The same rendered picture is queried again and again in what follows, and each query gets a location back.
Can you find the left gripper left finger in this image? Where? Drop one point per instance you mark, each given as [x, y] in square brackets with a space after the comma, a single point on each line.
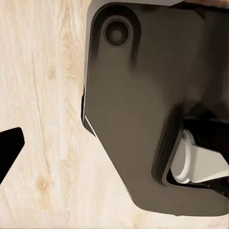
[11, 143]

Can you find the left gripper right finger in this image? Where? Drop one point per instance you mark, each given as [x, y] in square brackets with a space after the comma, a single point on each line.
[222, 142]

